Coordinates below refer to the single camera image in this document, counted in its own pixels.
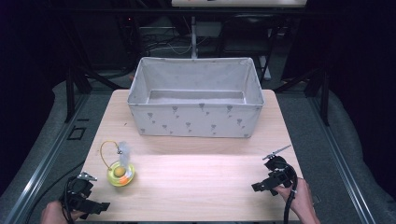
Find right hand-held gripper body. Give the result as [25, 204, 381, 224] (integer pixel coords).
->
[250, 155, 297, 197]

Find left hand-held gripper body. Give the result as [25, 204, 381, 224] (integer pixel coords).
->
[64, 175, 111, 220]

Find yellow-green cat toy with feather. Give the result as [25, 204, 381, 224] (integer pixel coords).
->
[99, 140, 136, 188]

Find grey printed fabric storage box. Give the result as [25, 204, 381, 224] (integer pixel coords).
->
[126, 56, 265, 139]

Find person's right hand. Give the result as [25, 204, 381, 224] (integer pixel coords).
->
[273, 176, 313, 217]

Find person's left hand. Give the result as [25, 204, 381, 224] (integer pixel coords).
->
[39, 200, 86, 224]

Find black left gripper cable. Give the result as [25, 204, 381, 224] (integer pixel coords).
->
[61, 177, 77, 224]

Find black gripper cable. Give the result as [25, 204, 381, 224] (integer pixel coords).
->
[274, 160, 299, 224]
[61, 177, 77, 224]

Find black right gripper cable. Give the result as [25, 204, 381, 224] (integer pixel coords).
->
[274, 160, 299, 224]

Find aluminium floor rail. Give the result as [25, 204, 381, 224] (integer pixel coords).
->
[2, 92, 92, 224]
[307, 92, 378, 224]

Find black metal frame leg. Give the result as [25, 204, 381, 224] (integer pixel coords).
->
[64, 65, 77, 124]

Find white metal post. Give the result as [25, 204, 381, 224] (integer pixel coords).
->
[190, 15, 199, 60]

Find white cables on floor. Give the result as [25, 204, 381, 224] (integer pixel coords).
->
[148, 36, 209, 56]

